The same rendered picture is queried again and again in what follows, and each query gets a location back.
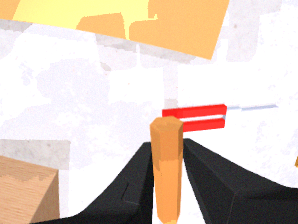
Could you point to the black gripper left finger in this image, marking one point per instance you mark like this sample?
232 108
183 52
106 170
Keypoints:
127 200

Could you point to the pale yellow panel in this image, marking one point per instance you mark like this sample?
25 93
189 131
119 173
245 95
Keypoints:
190 26

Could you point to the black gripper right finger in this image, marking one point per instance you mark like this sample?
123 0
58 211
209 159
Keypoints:
229 194

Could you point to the red-handled awl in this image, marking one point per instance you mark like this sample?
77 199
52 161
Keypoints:
230 115

